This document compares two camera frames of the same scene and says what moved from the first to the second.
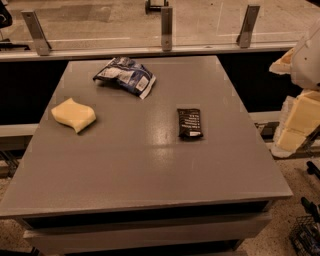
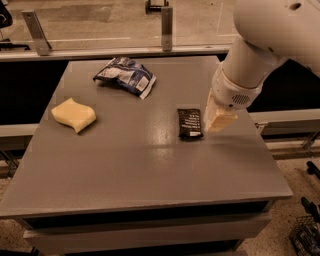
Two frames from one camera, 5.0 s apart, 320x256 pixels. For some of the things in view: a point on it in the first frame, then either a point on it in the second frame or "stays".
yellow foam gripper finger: (283, 64) to (227, 94)
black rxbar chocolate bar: (189, 122) stays
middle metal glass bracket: (167, 28) stays
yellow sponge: (75, 115) stays
